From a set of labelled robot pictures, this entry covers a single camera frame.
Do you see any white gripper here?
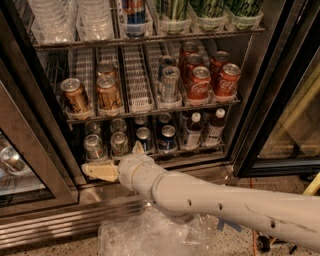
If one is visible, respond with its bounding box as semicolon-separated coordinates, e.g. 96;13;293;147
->
82;141;165;197

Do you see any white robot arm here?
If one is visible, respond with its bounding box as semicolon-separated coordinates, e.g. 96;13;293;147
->
82;151;320;252

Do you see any front left pepsi can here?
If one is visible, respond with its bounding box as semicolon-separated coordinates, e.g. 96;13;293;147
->
136;127;152;152

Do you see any pepsi can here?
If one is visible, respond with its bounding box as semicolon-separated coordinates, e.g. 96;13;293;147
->
136;127;152;152
158;125;176;150
157;113;172;127
134;116;149;128

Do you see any rear left pepsi can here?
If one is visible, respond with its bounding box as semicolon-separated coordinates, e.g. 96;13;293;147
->
134;116;149;128

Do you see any front right pepsi can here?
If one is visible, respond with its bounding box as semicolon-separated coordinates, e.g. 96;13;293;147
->
158;125;176;150

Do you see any rear right pepsi can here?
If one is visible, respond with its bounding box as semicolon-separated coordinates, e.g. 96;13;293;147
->
157;113;172;127

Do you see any empty white can track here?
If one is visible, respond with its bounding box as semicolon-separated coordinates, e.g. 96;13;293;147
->
122;45;154;113

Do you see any front gold can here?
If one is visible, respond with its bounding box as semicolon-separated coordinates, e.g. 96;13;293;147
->
96;76;122;110

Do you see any gold can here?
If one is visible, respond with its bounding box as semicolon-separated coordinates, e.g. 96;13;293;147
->
96;76;122;110
60;78;90;114
96;63;118;79

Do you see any left gold can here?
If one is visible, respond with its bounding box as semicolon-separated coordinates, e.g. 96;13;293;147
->
60;78;90;114

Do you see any open glass fridge door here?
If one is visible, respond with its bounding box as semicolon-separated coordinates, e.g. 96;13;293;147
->
0;63;78;217

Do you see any steel fridge base grille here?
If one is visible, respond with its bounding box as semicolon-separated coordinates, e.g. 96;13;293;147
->
0;181;150;253

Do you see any rear gold can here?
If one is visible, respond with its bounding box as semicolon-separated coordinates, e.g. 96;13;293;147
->
96;63;118;79

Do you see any front silver can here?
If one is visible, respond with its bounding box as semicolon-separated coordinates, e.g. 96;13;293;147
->
161;66;180;103

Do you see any silver can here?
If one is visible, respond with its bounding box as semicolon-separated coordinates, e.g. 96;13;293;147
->
161;66;180;103
158;55;176;82

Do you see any front left coca-cola can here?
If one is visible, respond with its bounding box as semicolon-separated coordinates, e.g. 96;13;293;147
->
187;66;211;100

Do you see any coca-cola can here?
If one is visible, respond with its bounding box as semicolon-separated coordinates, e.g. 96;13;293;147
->
213;63;241;97
182;54;204;81
179;41;199;59
209;51;230;78
187;66;211;100

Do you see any rear silver can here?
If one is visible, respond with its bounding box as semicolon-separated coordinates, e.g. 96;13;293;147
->
158;55;176;82

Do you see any middle left coca-cola can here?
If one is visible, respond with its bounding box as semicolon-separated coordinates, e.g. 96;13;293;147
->
182;54;204;81

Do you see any front right coca-cola can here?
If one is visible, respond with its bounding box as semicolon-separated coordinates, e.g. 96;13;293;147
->
213;63;241;97

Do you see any rear left coca-cola can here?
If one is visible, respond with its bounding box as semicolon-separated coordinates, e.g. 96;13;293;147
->
179;41;199;59

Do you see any rear right coca-cola can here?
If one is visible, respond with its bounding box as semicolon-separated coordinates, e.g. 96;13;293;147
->
209;51;230;78

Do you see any red bull can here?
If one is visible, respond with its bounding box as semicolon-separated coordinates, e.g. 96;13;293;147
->
122;0;146;37

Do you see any left green tall can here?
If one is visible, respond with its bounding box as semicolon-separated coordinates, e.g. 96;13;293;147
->
155;0;189;21

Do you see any green tall can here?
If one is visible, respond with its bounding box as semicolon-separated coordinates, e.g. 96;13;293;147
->
155;0;189;21
225;0;263;17
190;0;225;18

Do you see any right glass fridge door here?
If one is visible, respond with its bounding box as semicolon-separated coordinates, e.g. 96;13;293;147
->
233;0;320;178

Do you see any middle green tall can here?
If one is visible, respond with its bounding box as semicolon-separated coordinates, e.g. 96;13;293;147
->
190;0;225;18

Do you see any right green tall can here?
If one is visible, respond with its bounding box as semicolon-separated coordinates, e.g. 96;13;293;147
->
225;0;263;17

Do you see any left white-capped juice bottle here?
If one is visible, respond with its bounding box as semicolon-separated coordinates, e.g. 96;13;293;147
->
182;112;202;150

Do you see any white-capped juice bottle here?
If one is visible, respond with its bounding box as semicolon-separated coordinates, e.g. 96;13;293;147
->
203;108;225;146
182;112;202;150

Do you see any clear plastic bin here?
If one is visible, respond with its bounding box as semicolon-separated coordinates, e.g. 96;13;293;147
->
98;208;212;256

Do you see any right white-capped juice bottle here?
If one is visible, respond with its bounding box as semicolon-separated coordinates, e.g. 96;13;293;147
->
203;108;225;146

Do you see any blue tape cross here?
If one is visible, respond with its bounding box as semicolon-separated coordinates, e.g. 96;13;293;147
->
217;218;242;232

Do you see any right clear water bottle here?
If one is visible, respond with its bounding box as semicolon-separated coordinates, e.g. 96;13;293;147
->
77;0;114;41

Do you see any clear water bottle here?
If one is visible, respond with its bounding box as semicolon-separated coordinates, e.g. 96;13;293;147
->
28;0;77;44
77;0;114;41

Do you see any left clear water bottle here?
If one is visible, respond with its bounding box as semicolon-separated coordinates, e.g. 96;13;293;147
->
28;0;77;44

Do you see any wheeled yellow black stand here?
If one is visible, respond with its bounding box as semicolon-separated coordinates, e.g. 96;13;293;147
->
257;173;320;253

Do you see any bottom wire shelf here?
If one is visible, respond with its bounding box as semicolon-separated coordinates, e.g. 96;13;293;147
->
84;142;225;168

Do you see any wire shelf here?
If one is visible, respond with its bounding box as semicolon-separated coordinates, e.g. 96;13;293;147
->
33;27;265;51
66;94;240;122
84;142;225;168

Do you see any orange cable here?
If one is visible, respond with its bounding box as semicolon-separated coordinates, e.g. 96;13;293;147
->
249;177;258;256

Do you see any middle wire shelf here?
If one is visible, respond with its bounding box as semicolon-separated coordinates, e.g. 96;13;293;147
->
66;94;240;122

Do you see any top wire shelf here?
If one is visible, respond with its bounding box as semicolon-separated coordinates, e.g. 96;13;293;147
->
33;27;265;51

